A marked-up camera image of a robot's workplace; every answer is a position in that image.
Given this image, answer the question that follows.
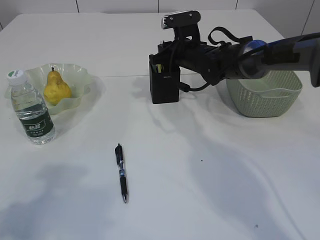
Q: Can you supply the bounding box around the yellow pen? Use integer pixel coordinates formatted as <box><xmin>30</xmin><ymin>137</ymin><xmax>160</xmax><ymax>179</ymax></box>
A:
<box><xmin>155</xmin><ymin>64</ymin><xmax>163</xmax><ymax>73</ymax></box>

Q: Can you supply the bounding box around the green plastic woven basket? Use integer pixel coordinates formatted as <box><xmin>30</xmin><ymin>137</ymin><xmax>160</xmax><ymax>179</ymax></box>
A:
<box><xmin>226</xmin><ymin>70</ymin><xmax>303</xmax><ymax>118</ymax></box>

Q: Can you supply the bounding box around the green wavy glass plate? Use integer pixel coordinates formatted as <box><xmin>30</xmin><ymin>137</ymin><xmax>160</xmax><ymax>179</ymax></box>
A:
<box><xmin>4</xmin><ymin>63</ymin><xmax>92</xmax><ymax>116</ymax></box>

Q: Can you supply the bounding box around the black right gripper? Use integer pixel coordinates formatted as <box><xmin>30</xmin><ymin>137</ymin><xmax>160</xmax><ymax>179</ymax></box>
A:
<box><xmin>149</xmin><ymin>24</ymin><xmax>225</xmax><ymax>85</ymax></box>

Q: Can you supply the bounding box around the yellow pear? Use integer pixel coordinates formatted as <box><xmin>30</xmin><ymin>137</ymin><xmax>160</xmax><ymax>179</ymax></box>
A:
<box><xmin>43</xmin><ymin>67</ymin><xmax>72</xmax><ymax>105</ymax></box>

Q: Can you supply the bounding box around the black gel pen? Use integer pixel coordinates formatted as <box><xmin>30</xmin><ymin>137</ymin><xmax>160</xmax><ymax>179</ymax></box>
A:
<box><xmin>115</xmin><ymin>144</ymin><xmax>128</xmax><ymax>204</ymax></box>

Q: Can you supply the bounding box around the clear water bottle green label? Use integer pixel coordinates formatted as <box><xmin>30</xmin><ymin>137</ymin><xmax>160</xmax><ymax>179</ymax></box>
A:
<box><xmin>6</xmin><ymin>69</ymin><xmax>56</xmax><ymax>145</ymax></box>

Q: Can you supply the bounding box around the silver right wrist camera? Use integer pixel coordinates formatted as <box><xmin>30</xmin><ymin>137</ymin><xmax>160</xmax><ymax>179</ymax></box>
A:
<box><xmin>161</xmin><ymin>10</ymin><xmax>201</xmax><ymax>30</ymax></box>

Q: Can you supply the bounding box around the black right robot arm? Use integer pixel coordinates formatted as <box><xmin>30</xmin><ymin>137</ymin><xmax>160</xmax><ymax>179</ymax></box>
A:
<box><xmin>149</xmin><ymin>26</ymin><xmax>320</xmax><ymax>88</ymax></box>

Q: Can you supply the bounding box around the black square pen holder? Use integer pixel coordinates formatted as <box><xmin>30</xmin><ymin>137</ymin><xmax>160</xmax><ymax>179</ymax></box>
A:
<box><xmin>149</xmin><ymin>54</ymin><xmax>181</xmax><ymax>104</ymax></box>

